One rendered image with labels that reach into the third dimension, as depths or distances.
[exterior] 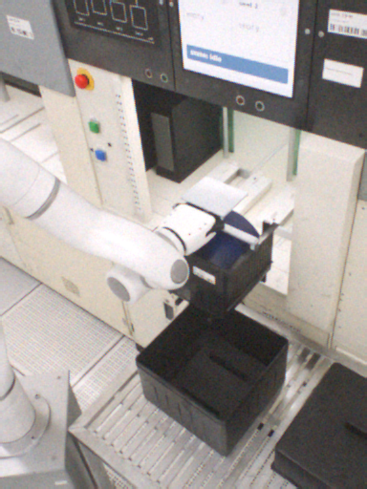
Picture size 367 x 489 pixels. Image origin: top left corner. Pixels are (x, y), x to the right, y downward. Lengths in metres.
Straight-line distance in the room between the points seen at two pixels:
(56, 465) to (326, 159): 0.96
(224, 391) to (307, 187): 0.59
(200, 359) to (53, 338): 1.26
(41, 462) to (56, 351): 1.19
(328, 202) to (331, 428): 0.51
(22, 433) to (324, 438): 0.74
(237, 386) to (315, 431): 0.26
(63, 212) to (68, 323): 1.78
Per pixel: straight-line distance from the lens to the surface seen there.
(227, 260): 1.31
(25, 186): 0.90
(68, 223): 0.94
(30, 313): 2.79
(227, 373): 1.48
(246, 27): 1.15
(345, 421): 1.33
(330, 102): 1.11
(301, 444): 1.29
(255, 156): 2.03
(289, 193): 1.80
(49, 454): 1.46
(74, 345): 2.59
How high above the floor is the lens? 2.02
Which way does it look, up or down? 43 degrees down
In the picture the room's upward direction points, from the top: 6 degrees counter-clockwise
